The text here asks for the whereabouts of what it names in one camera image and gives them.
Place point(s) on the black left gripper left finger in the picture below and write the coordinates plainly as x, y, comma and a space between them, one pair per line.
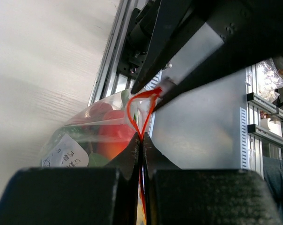
75, 196

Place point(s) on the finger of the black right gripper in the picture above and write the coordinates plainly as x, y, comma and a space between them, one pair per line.
176, 22

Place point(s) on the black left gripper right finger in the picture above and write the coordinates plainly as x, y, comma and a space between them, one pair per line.
175, 196

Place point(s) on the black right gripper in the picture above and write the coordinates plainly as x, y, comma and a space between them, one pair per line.
258, 39

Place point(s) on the clear orange zip top bag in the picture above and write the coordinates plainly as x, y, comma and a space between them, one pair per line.
138, 110

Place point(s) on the red chili pepper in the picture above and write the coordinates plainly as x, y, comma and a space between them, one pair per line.
119, 135

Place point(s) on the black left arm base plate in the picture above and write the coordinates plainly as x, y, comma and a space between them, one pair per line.
138, 37

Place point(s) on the slotted white cable duct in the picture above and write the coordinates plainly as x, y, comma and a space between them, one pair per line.
244, 158

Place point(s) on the aluminium mounting rail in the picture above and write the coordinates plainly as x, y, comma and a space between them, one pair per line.
107, 77

